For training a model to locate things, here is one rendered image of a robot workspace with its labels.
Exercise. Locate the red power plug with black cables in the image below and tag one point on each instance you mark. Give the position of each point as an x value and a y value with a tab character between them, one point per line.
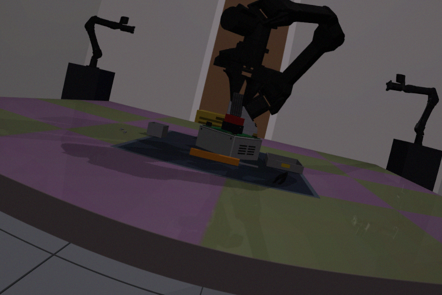
236	110

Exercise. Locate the dark blue work mat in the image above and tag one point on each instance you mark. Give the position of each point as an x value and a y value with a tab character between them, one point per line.
175	149

